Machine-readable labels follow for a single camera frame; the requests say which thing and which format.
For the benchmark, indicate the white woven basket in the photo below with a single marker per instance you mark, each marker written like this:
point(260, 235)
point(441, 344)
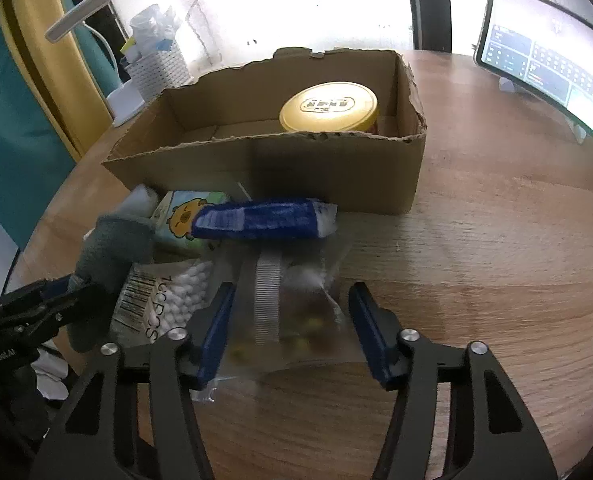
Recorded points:
point(159, 72)

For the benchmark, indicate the black window frame post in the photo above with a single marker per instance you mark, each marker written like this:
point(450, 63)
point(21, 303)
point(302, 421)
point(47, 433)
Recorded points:
point(429, 5)

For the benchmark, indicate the white sock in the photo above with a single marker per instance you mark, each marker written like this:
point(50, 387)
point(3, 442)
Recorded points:
point(141, 201)

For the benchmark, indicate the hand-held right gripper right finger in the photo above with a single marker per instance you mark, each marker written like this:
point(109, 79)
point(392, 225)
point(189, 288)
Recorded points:
point(371, 335)

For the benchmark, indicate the clear zip bag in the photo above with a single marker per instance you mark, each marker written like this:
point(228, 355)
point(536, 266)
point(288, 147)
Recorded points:
point(301, 300)

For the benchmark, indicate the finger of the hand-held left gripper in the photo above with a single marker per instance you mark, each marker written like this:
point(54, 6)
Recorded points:
point(46, 289)
point(64, 310)

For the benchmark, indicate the white desk lamp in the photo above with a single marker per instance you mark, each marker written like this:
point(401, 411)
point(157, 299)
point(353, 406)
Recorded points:
point(76, 15)

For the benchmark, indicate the yellow chair back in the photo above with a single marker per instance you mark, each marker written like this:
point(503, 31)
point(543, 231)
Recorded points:
point(51, 60)

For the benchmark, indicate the grey sock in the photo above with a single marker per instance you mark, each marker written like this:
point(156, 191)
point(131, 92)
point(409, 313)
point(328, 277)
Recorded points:
point(111, 250)

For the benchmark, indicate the yellow lid jar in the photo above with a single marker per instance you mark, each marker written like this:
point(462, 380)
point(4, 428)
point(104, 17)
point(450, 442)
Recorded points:
point(329, 107)

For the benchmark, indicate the blue snack packet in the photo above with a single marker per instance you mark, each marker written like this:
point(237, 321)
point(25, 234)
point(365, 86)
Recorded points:
point(261, 219)

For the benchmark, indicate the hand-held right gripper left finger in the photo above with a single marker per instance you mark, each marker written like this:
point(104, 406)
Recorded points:
point(216, 332)

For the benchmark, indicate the tablet with lit screen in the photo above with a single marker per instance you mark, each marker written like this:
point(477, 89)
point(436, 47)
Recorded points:
point(551, 55)

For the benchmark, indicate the cardboard box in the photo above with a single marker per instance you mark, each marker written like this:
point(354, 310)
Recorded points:
point(286, 170)

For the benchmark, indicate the cartoon print tissue pack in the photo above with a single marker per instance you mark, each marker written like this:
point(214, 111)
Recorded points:
point(176, 220)

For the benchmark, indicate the teal cloth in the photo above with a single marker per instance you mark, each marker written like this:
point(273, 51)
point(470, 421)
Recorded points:
point(11, 150)

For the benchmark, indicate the crumpled clear plastic bag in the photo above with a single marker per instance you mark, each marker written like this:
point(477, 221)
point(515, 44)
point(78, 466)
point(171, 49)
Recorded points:
point(154, 27)

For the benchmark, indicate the bag of cotton swabs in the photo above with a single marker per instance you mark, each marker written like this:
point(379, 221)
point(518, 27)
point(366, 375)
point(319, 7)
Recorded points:
point(171, 295)

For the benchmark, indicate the white tablet stand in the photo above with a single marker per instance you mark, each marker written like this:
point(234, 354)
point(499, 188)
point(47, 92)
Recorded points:
point(506, 85)

